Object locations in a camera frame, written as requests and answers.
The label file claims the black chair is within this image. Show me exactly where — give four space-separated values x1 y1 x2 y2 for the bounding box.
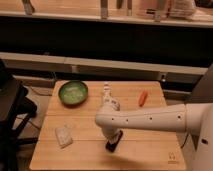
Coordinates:
0 59 38 171

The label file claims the white bottle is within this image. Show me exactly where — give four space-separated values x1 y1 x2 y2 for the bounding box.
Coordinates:
103 82 112 103

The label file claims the orange carrot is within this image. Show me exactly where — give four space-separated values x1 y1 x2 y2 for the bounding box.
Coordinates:
138 91 148 107

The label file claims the black eraser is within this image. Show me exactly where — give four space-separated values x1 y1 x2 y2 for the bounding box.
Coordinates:
105 131 123 152

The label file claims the green bowl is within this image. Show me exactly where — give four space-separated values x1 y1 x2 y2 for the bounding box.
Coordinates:
58 80 88 106

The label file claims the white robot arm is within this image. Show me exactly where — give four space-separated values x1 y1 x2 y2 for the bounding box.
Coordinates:
95 102 213 171

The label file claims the beige sponge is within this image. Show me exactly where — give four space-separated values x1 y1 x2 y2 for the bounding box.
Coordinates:
55 125 73 148

